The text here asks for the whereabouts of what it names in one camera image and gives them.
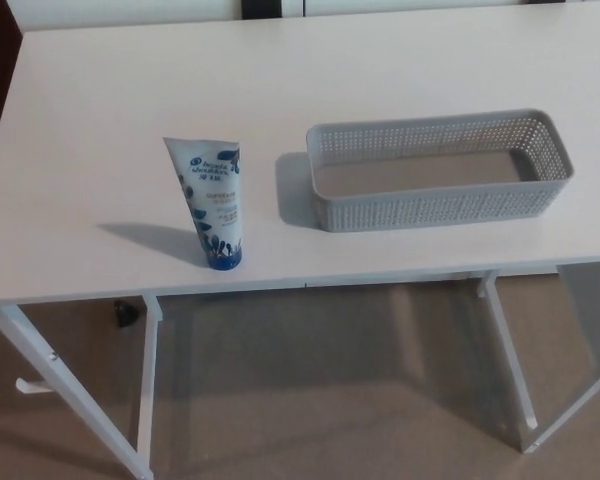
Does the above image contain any white blue shampoo tube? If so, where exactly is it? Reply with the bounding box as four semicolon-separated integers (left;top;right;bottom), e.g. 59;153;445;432
162;136;246;272

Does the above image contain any grey perforated plastic basket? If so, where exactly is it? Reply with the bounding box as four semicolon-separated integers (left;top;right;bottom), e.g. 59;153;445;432
305;107;576;235

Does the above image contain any black caster wheel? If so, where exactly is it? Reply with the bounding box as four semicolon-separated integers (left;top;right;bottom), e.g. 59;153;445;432
113;299;139;330

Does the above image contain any white table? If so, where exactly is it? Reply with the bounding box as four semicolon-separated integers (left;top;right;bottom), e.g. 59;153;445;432
0;1;600;480

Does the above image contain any black chair back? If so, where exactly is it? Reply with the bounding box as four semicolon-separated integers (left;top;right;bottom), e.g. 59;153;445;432
240;0;285;20

